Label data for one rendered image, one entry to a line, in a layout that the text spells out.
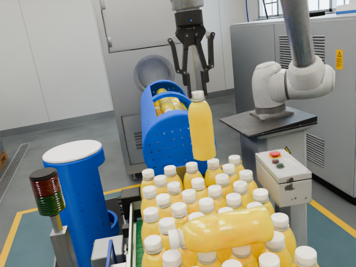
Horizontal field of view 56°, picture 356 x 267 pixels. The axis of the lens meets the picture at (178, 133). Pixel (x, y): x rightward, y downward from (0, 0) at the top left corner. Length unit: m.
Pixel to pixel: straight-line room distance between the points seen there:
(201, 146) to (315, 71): 0.83
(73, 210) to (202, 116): 0.92
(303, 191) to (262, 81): 0.82
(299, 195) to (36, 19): 5.78
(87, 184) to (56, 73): 4.89
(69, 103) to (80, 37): 1.19
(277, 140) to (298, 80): 0.31
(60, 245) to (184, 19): 0.65
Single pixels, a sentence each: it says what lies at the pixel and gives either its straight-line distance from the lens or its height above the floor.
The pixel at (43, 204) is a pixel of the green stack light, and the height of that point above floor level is 1.19.
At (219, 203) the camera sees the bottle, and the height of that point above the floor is 1.07.
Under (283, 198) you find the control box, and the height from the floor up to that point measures 1.03.
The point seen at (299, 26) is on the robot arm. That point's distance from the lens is 1.55.
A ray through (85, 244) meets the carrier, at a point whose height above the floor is 0.60.
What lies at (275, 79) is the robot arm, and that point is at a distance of 1.74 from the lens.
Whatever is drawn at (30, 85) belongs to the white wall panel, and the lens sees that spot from 6.48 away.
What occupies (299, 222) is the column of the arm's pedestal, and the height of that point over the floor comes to 0.42.
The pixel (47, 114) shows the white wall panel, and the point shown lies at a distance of 6.54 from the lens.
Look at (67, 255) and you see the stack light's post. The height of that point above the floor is 1.04.
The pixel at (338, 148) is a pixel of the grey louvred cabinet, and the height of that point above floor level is 0.45.
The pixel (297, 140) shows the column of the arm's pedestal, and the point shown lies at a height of 0.91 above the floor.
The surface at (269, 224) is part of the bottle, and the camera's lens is 0.70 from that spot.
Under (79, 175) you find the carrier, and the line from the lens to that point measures 1.60.
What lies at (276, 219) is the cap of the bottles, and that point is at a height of 1.10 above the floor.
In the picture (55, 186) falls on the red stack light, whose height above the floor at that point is 1.23.
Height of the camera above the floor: 1.55
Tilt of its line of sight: 18 degrees down
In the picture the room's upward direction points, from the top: 8 degrees counter-clockwise
